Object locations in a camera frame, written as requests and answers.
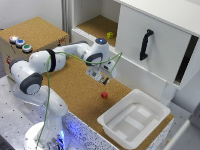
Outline yellow block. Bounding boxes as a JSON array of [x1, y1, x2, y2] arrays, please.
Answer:
[[106, 31, 115, 40]]

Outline pink block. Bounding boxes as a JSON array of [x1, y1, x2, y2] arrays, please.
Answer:
[[100, 91, 109, 100]]

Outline white sliding door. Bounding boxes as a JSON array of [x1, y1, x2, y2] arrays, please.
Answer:
[[115, 3, 194, 84]]

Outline green cable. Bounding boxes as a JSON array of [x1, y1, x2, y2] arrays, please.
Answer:
[[34, 50, 124, 150]]

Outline green button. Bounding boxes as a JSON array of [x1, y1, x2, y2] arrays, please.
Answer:
[[21, 43, 33, 54]]

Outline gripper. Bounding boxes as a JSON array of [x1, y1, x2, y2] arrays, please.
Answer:
[[86, 62, 113, 85]]

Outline red button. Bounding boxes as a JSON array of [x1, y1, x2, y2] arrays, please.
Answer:
[[9, 35, 19, 45]]

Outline white cabinet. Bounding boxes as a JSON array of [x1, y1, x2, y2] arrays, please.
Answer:
[[68, 0, 200, 107]]

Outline white plastic box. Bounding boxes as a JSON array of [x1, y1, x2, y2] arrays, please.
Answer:
[[96, 88, 172, 149]]

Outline black door handle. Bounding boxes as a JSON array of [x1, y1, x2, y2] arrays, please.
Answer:
[[139, 28, 155, 62]]

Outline blue button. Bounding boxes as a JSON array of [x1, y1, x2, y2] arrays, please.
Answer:
[[15, 38, 26, 49]]

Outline wooden drawer box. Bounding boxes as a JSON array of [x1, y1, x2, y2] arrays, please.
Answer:
[[0, 16, 71, 82]]

